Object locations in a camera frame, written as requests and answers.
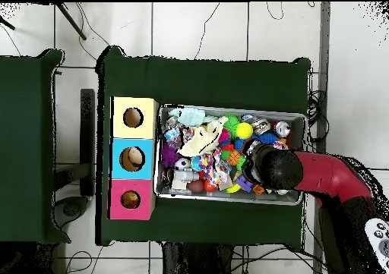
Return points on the orange toy basketball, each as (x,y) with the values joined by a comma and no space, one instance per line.
(234,157)

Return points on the cream waffle cloth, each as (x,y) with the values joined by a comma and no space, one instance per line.
(202,139)

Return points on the green cloth side table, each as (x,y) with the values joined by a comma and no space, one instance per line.
(21,149)

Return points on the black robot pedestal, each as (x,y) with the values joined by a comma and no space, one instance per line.
(194,262)

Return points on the black tripod leg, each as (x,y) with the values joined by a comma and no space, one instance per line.
(7,23)
(71,21)

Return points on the yellow tennis ball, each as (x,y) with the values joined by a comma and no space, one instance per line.
(244,130)

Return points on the blue globe ball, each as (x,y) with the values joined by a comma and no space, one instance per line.
(196,163)

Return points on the purple spiky ball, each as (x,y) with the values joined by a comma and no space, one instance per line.
(169,155)

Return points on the shallow clear mesh bin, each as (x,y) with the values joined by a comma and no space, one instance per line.
(212,198)

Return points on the wooden box with three holes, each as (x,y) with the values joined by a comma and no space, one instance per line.
(133,134)

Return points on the blue spiky puffer ball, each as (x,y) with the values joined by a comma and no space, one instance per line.
(264,138)

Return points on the silver plastic toy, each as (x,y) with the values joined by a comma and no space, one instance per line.
(182,175)

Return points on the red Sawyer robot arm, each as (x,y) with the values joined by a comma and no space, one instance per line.
(328,173)

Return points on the mint green waffle cloth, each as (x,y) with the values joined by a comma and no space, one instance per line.
(188,116)

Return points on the crushed clear water bottle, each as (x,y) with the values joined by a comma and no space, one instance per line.
(171,134)

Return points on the yellow plush toy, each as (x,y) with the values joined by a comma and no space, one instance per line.
(130,198)

